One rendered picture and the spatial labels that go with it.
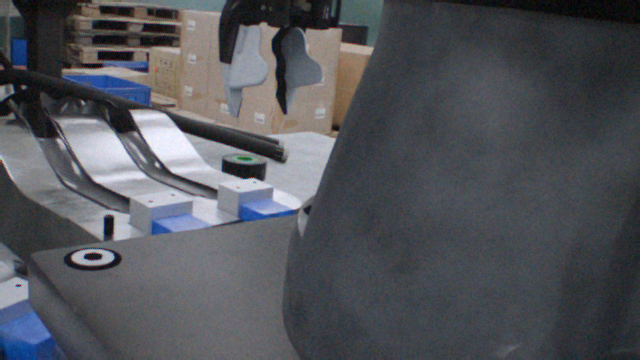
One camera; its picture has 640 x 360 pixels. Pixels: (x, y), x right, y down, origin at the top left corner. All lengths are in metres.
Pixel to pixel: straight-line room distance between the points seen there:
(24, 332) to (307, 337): 0.39
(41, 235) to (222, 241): 0.54
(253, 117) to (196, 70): 0.75
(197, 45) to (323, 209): 5.10
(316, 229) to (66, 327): 0.07
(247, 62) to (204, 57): 4.55
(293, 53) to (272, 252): 0.50
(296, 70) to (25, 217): 0.34
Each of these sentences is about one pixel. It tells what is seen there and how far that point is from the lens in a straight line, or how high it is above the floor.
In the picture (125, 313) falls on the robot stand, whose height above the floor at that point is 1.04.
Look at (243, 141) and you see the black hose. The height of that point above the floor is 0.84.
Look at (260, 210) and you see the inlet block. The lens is 0.69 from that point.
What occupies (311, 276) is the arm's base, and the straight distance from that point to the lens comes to 0.15.
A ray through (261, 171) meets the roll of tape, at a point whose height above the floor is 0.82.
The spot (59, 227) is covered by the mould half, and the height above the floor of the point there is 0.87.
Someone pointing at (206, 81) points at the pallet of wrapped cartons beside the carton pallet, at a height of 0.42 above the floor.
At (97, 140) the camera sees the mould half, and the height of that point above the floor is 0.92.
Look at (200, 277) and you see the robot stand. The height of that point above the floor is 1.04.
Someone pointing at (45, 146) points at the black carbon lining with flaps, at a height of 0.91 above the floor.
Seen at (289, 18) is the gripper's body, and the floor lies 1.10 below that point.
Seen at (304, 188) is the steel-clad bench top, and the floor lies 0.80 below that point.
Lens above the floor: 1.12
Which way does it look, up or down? 15 degrees down
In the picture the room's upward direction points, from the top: 6 degrees clockwise
